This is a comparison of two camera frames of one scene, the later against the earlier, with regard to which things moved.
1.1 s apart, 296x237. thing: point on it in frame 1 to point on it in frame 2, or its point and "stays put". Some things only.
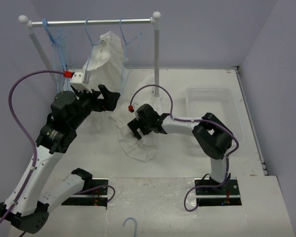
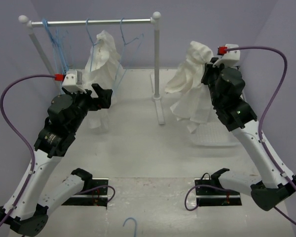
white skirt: [147, 89] to [194, 105]
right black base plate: [227, 195] stays put
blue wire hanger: [123, 83] to [125, 44]
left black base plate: [98, 197] stays put
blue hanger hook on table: [135, 224] stays put
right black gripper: [134, 125] to [209, 68]
